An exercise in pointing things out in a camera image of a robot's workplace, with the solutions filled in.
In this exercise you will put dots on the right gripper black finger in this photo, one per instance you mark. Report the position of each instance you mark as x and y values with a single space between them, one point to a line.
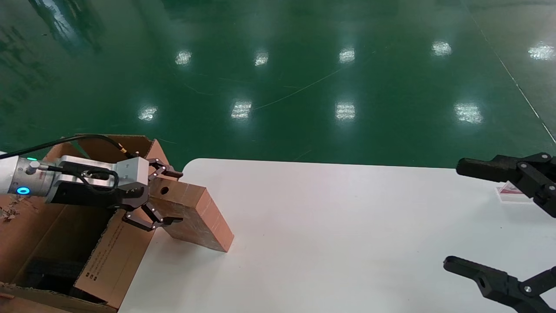
499 282
504 169

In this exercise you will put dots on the big open cardboard box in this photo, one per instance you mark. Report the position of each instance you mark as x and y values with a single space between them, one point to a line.
117 256

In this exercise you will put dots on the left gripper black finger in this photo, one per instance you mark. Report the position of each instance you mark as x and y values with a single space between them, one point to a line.
150 219
163 171

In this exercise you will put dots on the small tall brown box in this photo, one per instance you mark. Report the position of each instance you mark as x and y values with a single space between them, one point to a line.
195 217

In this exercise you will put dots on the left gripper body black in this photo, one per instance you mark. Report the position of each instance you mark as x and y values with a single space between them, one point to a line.
95 198

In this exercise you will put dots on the red white sign card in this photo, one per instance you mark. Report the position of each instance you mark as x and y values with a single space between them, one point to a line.
510 195

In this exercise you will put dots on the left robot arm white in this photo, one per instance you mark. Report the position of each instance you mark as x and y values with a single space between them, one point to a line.
13 178

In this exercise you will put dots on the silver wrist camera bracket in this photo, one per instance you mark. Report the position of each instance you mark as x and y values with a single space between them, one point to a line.
132 171

